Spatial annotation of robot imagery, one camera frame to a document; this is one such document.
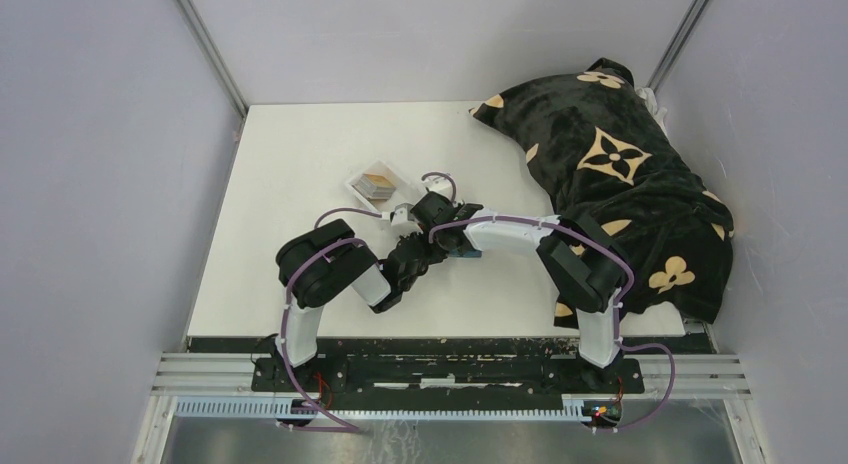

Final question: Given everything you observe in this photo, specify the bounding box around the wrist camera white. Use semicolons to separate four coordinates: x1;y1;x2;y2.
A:
422;175;453;198
382;203;421;236

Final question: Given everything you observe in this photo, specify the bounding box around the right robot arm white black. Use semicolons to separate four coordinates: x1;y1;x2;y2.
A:
411;192;635;392

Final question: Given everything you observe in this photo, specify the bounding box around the black blanket with beige flowers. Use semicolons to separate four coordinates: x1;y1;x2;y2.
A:
471;58;735;323

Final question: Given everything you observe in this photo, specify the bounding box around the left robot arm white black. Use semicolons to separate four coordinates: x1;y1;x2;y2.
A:
275;219;448;391

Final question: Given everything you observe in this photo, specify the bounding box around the white crumpled cloth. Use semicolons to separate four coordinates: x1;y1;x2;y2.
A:
635;87;668;133

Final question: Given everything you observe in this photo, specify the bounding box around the clear plastic tray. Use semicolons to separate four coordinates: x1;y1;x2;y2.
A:
343;160;423;215

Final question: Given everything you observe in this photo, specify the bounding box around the white slotted cable duct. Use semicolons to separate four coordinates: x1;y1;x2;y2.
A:
173;396;608;423

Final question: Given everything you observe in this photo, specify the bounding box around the blue leather card holder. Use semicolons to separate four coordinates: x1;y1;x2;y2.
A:
448;249;482;259

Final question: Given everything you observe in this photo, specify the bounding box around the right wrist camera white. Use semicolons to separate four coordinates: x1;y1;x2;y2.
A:
422;175;453;198

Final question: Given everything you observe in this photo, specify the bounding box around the stack of cards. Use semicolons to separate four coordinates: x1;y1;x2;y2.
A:
352;173;396;201

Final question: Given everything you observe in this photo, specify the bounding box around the aluminium rail frame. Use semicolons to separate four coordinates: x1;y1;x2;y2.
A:
132;352;762;463

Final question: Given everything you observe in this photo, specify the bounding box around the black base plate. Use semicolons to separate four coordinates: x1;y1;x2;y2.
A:
294;338;645;411

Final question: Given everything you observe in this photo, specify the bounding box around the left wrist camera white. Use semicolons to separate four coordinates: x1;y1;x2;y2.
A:
382;203;421;236

